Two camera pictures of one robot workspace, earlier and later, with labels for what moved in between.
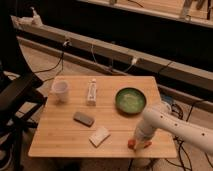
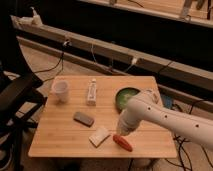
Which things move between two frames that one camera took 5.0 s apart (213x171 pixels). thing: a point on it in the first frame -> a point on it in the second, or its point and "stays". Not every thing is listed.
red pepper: x=131 y=143 -> x=122 y=142
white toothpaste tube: x=91 y=99 stays
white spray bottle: x=36 y=20 stays
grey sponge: x=83 y=119 stays
